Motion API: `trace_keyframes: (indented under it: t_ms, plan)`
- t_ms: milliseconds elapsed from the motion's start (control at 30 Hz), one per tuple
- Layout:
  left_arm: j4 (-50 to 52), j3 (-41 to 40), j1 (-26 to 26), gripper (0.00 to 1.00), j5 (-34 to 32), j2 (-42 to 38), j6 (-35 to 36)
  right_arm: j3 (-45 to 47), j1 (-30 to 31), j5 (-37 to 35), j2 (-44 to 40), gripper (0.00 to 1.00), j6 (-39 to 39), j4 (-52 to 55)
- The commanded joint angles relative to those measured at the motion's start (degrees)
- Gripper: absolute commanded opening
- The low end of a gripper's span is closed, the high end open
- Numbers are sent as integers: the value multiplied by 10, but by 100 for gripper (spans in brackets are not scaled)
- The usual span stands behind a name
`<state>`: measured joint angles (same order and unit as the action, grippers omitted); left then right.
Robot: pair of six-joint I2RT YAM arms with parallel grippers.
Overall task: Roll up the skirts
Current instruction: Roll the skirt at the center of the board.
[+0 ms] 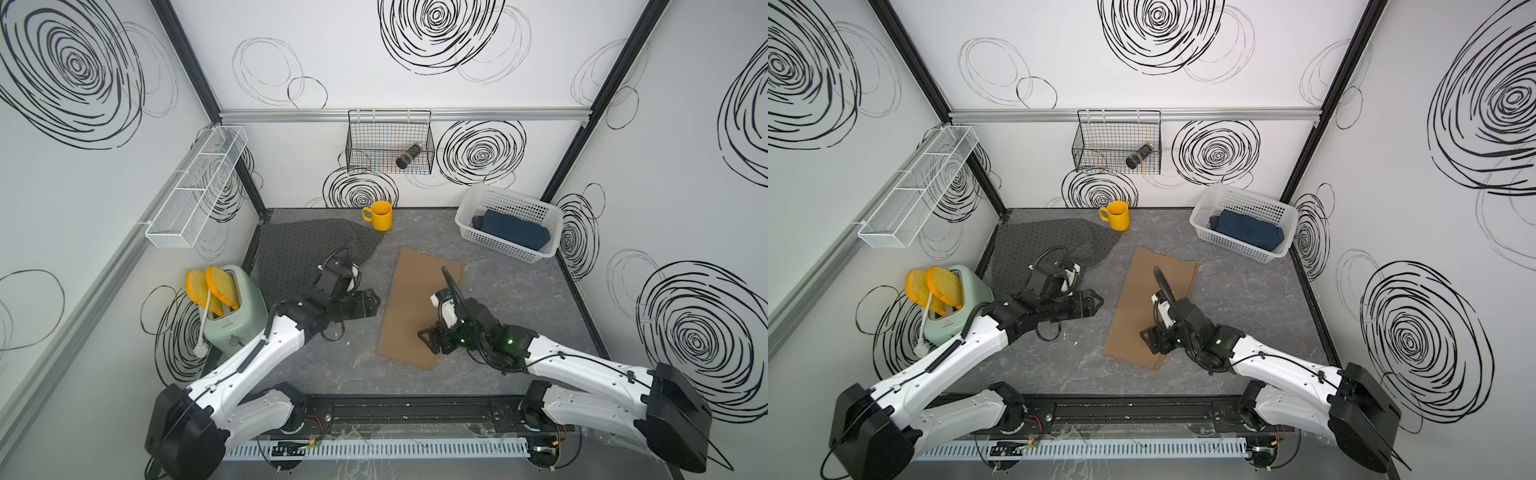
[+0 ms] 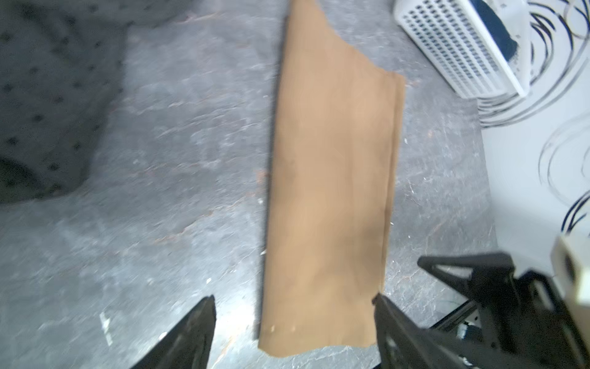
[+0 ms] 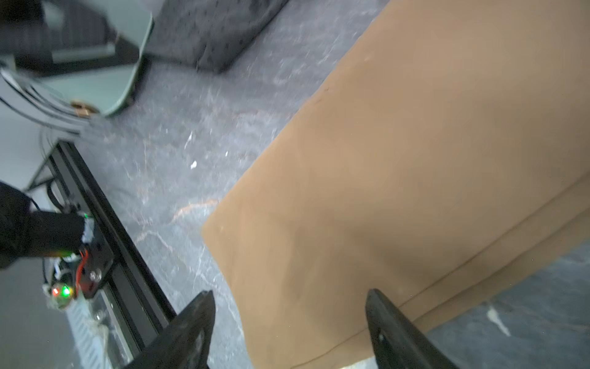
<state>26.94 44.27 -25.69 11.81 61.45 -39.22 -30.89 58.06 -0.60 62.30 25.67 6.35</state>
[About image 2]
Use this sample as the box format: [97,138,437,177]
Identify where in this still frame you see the dark perforated mat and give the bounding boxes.
[1,1,191,204]

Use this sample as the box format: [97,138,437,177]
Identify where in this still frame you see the white perforated plastic basket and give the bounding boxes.
[393,1,532,99]

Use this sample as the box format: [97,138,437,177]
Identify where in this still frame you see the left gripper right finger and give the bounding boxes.
[373,294,543,368]

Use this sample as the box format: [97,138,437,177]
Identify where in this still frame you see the tan brown skirt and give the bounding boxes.
[258,1,405,358]

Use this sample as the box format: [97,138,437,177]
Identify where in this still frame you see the blue denim skirt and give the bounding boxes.
[471,0,518,62]

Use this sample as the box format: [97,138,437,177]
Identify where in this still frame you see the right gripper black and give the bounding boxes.
[417,236,589,368]

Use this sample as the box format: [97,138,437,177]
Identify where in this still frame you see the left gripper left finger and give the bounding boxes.
[132,295,217,369]

